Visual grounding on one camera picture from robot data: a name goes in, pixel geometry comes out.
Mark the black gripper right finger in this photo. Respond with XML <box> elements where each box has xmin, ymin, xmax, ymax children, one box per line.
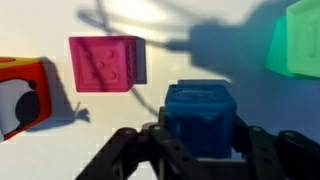
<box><xmin>232</xmin><ymin>114</ymin><xmax>320</xmax><ymax>180</ymax></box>

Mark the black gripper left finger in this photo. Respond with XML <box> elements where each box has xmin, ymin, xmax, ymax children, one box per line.
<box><xmin>74</xmin><ymin>106</ymin><xmax>214</xmax><ymax>180</ymax></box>

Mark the blue block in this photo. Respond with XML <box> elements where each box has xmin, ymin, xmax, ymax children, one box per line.
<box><xmin>164</xmin><ymin>83</ymin><xmax>238</xmax><ymax>160</ymax></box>

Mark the magenta block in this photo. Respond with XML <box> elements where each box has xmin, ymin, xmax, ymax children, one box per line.
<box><xmin>68</xmin><ymin>35</ymin><xmax>148</xmax><ymax>93</ymax></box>

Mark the lime block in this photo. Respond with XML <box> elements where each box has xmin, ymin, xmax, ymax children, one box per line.
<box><xmin>285</xmin><ymin>0</ymin><xmax>320</xmax><ymax>80</ymax></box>

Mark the red block with picture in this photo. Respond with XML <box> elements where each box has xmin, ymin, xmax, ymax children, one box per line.
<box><xmin>0</xmin><ymin>56</ymin><xmax>53</xmax><ymax>143</ymax></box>

